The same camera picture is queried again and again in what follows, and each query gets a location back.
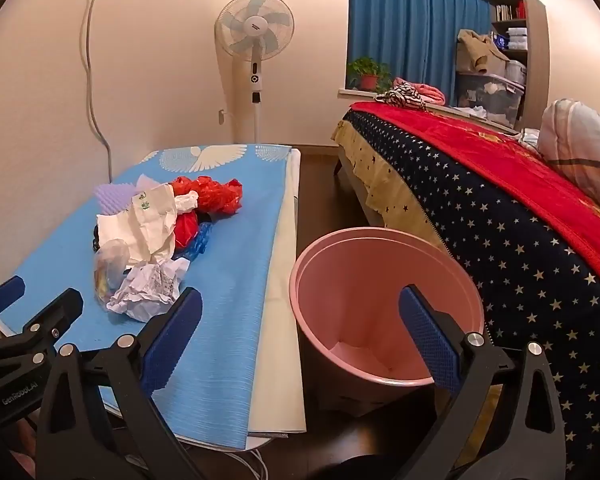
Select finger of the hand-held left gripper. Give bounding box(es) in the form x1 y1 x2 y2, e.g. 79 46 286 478
0 276 26 321
0 287 84 378

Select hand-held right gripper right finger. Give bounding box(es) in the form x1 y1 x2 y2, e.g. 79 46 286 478
399 284 567 480

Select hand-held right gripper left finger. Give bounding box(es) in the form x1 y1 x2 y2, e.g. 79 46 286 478
34 287 215 480

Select pink plastic trash bin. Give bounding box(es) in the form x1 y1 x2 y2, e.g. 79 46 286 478
289 227 486 417

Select white paper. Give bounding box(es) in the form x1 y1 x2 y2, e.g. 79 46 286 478
106 258 191 322

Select clear plastic cup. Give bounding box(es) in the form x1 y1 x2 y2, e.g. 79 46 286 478
94 239 130 311

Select blue plastic bag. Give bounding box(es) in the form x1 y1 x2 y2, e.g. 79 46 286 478
172 221 215 262

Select dark red plastic bag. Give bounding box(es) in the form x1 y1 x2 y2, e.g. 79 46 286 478
174 211 201 251

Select white paper bag green print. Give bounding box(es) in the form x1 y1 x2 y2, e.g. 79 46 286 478
97 183 201 263

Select purple foam sheet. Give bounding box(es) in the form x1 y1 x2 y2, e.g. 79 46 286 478
94 175 153 211

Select blue printed table mat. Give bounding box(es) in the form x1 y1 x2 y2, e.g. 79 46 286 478
0 144 295 451

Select navy star-print bedspread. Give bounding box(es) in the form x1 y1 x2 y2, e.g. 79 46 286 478
341 109 600 480

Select orange-red plastic bag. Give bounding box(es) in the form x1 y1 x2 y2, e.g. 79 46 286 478
172 176 244 217

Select yellow bed skirt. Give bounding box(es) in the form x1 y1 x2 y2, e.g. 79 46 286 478
331 120 448 256

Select red blanket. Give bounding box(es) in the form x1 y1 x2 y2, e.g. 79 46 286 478
350 101 600 301

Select plaid pillow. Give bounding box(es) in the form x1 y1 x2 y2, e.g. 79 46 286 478
537 99 600 211

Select pink folded cloth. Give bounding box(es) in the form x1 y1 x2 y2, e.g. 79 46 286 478
392 77 445 104

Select large clear storage box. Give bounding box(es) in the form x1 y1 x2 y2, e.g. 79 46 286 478
455 71 526 128

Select white window sill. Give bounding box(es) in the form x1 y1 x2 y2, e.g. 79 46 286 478
338 87 521 133

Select potted green plant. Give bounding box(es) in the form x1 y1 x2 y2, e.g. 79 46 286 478
346 56 391 92

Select small clear storage box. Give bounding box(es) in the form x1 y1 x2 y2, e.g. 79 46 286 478
502 60 528 86

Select beige jacket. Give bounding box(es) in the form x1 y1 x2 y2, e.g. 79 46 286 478
456 28 511 73

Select blue curtain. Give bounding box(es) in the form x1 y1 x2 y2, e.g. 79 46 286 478
349 0 493 106

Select white standing fan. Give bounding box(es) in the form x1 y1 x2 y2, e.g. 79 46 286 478
215 0 297 143

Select white cables under table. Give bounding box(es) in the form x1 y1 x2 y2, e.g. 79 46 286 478
230 449 271 480

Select grey wall cable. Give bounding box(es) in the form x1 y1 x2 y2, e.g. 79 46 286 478
82 0 114 181

